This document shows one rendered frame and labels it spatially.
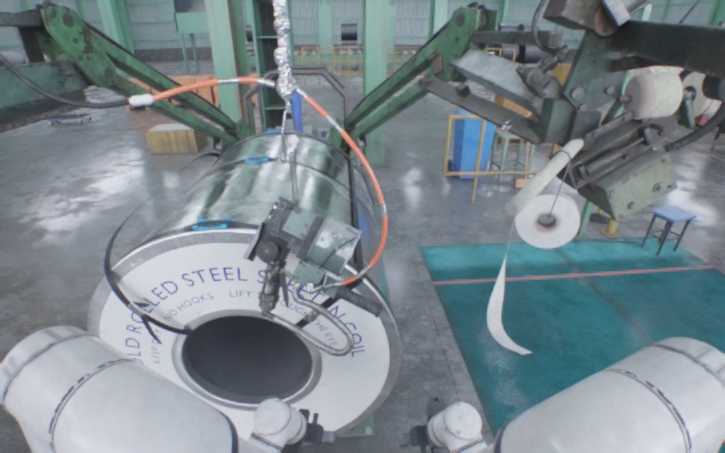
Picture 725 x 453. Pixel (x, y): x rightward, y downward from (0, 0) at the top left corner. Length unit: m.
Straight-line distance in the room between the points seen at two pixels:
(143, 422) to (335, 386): 1.21
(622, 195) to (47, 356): 1.21
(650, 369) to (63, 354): 0.66
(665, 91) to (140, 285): 1.59
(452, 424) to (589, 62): 0.92
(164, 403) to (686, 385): 0.55
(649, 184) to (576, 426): 0.86
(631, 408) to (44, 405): 0.59
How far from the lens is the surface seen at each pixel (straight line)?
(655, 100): 1.10
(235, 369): 1.83
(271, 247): 1.01
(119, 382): 0.47
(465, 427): 0.98
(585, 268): 3.89
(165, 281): 1.35
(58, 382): 0.51
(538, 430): 0.46
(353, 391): 1.63
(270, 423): 0.98
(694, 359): 0.56
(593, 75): 1.08
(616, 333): 3.24
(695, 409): 0.51
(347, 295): 1.00
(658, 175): 1.21
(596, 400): 0.46
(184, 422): 0.46
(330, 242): 0.94
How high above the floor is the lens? 1.89
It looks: 28 degrees down
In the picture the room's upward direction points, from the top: straight up
